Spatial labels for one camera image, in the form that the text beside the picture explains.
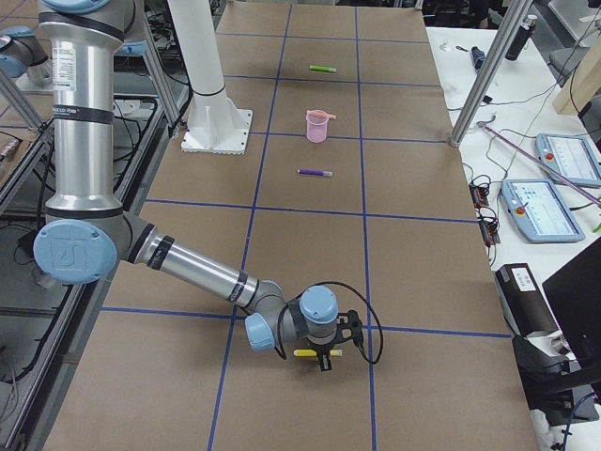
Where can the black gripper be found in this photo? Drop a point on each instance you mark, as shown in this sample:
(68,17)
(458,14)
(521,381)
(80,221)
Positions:
(323,349)

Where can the yellow highlighter pen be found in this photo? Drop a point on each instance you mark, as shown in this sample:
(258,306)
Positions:
(308,353)

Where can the green highlighter pen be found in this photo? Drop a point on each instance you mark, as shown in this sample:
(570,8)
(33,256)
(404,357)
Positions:
(324,69)

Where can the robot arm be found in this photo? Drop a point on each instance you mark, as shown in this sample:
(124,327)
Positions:
(87,231)
(22,54)

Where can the purple highlighter pen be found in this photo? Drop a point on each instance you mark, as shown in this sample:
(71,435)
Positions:
(315,173)

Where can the pink mesh pen holder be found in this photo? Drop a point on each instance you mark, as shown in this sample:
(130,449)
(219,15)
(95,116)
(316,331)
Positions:
(316,125)

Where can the orange highlighter pen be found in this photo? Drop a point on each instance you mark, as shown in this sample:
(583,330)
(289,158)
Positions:
(328,114)

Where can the black box with label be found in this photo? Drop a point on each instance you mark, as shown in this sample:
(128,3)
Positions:
(522,301)

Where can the black monitor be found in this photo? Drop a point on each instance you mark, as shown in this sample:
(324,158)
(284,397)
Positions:
(573,294)

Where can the near teach pendant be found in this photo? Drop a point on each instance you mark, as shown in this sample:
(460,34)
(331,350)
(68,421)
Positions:
(539,212)

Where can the teach pendant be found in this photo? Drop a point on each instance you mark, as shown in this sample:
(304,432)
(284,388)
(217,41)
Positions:
(571,156)
(539,212)

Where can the far teach pendant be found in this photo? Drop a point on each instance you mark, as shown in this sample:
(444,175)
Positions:
(571,156)

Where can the black water bottle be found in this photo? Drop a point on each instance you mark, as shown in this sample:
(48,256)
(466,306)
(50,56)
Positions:
(523,33)

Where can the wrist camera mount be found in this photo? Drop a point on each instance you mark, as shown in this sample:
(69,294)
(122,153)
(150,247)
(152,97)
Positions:
(349,328)

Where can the white pedestal column base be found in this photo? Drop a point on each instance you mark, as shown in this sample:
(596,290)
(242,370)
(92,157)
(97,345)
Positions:
(214,123)

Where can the aluminium frame post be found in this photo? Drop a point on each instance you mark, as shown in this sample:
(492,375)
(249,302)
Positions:
(517,11)

